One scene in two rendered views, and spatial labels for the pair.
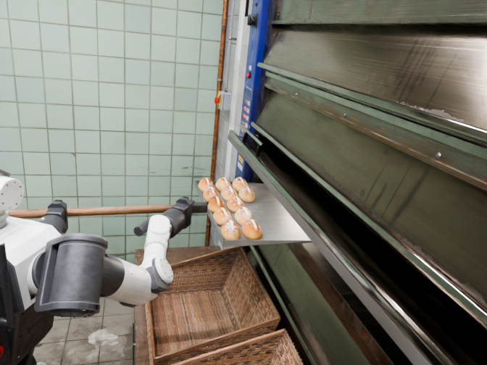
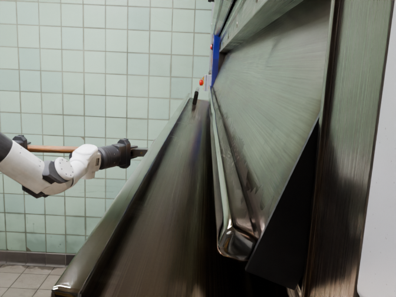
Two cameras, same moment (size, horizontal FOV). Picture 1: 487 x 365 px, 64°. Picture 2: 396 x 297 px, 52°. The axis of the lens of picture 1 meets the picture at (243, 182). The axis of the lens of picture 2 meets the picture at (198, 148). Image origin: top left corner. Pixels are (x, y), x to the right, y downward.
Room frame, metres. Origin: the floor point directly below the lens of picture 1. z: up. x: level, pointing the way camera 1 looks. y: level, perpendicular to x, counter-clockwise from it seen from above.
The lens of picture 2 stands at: (-0.16, -0.58, 1.56)
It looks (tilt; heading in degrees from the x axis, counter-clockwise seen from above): 11 degrees down; 18
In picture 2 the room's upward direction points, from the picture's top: 3 degrees clockwise
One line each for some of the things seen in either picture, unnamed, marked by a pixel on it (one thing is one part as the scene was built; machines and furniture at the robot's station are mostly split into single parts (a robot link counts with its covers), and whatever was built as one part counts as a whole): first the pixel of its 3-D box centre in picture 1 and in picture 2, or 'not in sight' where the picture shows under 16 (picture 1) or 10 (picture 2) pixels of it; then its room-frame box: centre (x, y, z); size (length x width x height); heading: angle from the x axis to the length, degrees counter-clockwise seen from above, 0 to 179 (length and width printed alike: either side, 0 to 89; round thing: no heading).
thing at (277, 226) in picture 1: (250, 206); not in sight; (1.44, -0.04, 1.19); 0.55 x 0.36 x 0.03; 19
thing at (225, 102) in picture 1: (225, 101); (208, 82); (2.34, 0.16, 1.46); 0.10 x 0.07 x 0.10; 17
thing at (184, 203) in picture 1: (176, 217); (114, 155); (1.26, 0.23, 1.19); 0.12 x 0.10 x 0.13; 163
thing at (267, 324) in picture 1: (204, 305); not in sight; (1.39, 0.11, 0.72); 0.56 x 0.49 x 0.28; 18
